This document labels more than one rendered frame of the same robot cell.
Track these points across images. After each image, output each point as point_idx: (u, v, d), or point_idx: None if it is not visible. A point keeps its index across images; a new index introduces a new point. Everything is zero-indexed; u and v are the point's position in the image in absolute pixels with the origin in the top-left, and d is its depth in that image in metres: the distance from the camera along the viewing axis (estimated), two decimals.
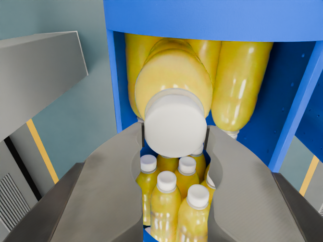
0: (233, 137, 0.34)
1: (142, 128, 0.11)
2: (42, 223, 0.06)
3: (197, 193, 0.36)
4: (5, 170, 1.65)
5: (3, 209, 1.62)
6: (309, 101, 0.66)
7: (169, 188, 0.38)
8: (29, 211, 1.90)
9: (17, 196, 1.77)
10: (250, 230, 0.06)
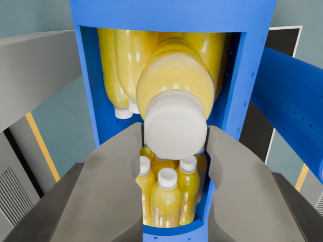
0: None
1: (141, 128, 0.11)
2: (41, 223, 0.06)
3: (166, 175, 0.39)
4: (6, 163, 1.71)
5: (4, 201, 1.68)
6: (289, 98, 0.69)
7: (143, 171, 0.42)
8: (30, 204, 1.97)
9: (18, 189, 1.83)
10: (250, 230, 0.06)
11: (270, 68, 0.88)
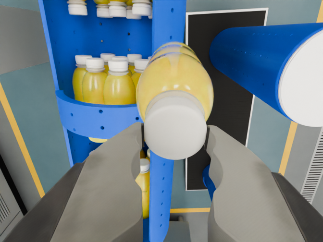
0: (145, 6, 0.38)
1: (142, 128, 0.11)
2: (42, 223, 0.06)
3: (116, 60, 0.39)
4: None
5: None
6: (250, 47, 0.73)
7: (95, 65, 0.41)
8: (2, 202, 1.83)
9: None
10: (250, 230, 0.06)
11: (237, 34, 0.94)
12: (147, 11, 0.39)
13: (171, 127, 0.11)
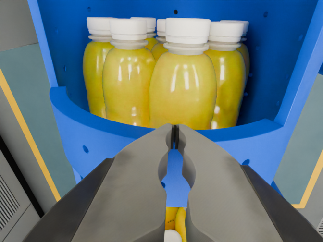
0: None
1: (171, 130, 0.11)
2: (70, 212, 0.06)
3: (185, 18, 0.16)
4: None
5: None
6: None
7: (131, 32, 0.19)
8: (11, 196, 1.72)
9: None
10: (226, 227, 0.06)
11: None
12: None
13: (169, 236, 0.33)
